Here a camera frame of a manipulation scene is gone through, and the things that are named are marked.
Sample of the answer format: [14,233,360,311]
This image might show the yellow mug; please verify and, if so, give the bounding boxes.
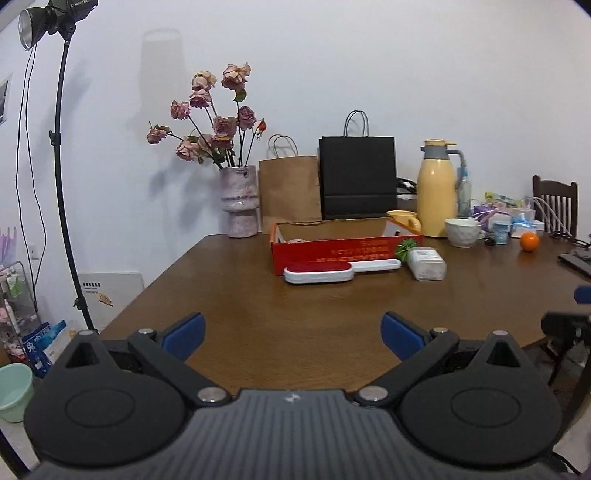
[386,209,423,234]

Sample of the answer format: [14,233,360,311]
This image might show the small green artificial plant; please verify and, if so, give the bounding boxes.
[395,237,419,262]

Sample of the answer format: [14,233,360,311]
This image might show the purple plastic hangers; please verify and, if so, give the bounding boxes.
[0,225,20,267]

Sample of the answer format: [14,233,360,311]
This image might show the white red lint brush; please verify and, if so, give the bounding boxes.
[283,258,403,285]

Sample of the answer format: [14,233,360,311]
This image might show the black studio light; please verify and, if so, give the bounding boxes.
[18,0,99,52]

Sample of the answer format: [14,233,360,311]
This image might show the white cable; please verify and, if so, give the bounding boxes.
[533,196,574,239]

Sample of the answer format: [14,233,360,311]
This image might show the white carton box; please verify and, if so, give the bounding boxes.
[77,271,145,331]

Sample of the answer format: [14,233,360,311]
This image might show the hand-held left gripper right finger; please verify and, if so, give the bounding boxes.
[355,311,528,409]

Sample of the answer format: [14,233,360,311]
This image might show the blue white bag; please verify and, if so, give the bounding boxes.
[21,320,78,380]

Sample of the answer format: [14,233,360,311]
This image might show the clear plastic bottle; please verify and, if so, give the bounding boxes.
[456,160,473,218]

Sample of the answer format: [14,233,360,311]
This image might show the black stand leg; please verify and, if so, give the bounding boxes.
[0,428,31,479]

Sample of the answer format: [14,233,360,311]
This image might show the metal wire rack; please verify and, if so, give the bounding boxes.
[0,260,41,366]

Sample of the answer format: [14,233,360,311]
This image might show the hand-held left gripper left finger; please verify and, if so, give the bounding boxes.
[64,312,232,408]

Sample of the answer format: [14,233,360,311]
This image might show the dried pink roses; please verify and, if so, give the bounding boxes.
[147,62,269,169]

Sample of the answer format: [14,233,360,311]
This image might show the black light cable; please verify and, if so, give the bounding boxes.
[11,45,48,296]

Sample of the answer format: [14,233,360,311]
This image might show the colourful snack packet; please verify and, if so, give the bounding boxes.
[484,190,523,209]

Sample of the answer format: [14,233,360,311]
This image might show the red cardboard box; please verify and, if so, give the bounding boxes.
[270,217,425,277]

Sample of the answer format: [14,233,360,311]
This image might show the framed wall picture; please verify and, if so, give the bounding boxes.
[0,74,13,127]

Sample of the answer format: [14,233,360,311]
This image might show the pink speckled vase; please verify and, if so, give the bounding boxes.
[218,164,260,239]

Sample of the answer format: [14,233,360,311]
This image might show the grey device with cables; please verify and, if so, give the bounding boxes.
[396,177,419,214]

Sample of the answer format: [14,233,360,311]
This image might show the black flat device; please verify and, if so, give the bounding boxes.
[557,251,591,278]

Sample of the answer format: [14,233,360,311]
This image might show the white ceramic bowl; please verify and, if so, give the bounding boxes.
[444,218,484,249]

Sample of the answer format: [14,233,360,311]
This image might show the black paper bag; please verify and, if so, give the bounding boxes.
[318,110,398,222]

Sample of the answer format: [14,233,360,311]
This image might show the brown paper bag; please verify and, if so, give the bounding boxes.
[257,134,323,235]

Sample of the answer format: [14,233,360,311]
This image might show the dark wooden chair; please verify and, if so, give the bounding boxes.
[531,175,579,239]

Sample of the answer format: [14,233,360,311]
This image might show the white rectangular plastic container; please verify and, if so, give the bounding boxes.
[406,247,448,282]

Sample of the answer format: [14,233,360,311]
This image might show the green plastic bin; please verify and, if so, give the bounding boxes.
[0,363,36,424]

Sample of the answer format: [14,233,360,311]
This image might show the yellow thermos jug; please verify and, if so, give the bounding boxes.
[416,138,464,239]

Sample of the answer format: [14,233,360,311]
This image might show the purple snack packet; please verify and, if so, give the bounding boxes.
[473,205,500,228]

